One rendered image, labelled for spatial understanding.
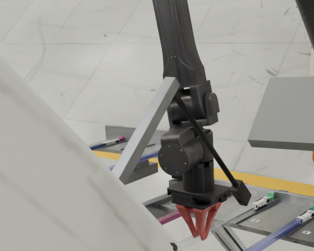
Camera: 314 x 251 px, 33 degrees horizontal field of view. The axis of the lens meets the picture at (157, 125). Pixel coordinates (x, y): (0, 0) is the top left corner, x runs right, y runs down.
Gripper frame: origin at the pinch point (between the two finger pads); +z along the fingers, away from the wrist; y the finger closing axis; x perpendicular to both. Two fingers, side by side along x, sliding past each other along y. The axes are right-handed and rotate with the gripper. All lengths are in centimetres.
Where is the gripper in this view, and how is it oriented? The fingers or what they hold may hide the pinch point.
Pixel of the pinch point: (200, 234)
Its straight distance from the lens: 100.5
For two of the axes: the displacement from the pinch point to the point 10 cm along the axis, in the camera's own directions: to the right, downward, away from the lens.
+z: 0.5, 9.8, 2.1
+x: 6.2, -2.0, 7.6
